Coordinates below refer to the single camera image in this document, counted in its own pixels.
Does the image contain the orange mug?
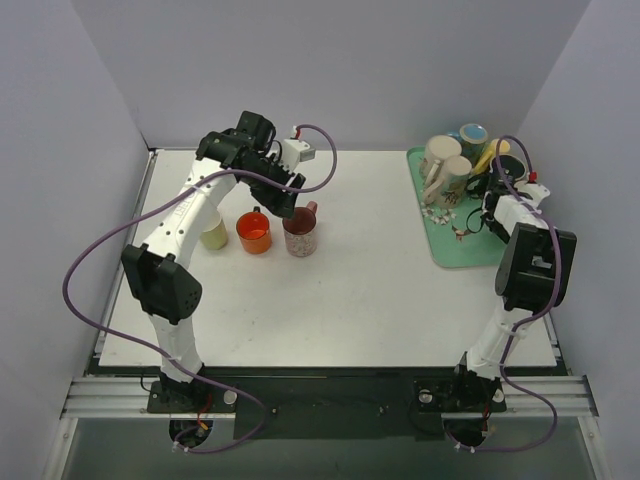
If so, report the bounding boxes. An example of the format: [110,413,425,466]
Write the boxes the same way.
[236,206,272,255]

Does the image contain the pink patterned mug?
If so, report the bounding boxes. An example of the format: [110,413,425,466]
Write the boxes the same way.
[282,201,318,258]

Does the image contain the pale yellow mug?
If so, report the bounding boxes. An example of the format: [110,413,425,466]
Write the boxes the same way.
[200,214,228,250]

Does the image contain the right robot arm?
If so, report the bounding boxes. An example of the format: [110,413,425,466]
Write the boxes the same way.
[446,170,577,409]

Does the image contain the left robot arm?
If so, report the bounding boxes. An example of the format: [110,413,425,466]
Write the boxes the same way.
[121,111,315,412]

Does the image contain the black mug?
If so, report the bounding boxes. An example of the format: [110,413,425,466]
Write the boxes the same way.
[466,154,528,199]

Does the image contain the beige floral mug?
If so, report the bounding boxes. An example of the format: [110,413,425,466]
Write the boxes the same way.
[422,156,472,209]

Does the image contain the blue teal mug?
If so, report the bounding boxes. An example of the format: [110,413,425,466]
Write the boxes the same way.
[446,123,488,163]

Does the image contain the beige mug rear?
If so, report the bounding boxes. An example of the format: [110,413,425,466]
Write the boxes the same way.
[420,135,462,186]

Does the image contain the green serving tray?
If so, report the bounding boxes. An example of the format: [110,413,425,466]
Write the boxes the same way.
[406,147,505,269]

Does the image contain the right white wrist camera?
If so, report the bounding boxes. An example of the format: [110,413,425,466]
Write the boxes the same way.
[516,182,551,209]

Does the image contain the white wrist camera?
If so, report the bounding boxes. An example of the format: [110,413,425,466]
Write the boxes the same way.
[516,182,551,209]
[281,138,316,168]

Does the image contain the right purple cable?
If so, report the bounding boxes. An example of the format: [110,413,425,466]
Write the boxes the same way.
[447,134,564,455]

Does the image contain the purple cable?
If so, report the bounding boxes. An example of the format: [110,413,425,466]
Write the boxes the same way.
[61,123,339,455]
[447,134,564,455]

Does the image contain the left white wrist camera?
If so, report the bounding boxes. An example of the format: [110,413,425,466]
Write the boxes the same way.
[281,138,316,168]

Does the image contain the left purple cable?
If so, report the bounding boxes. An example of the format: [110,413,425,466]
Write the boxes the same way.
[61,123,339,455]

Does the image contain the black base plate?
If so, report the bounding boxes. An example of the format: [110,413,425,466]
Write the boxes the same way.
[147,367,506,445]

